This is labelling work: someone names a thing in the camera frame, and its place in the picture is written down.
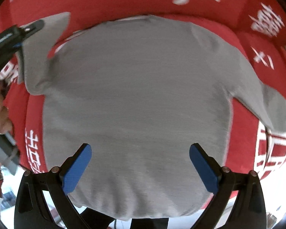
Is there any grey fleece sweater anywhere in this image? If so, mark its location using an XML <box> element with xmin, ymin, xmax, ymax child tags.
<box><xmin>19</xmin><ymin>12</ymin><xmax>286</xmax><ymax>220</ymax></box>

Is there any red bedspread with white print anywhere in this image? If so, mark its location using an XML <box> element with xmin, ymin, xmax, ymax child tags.
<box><xmin>0</xmin><ymin>0</ymin><xmax>286</xmax><ymax>178</ymax></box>

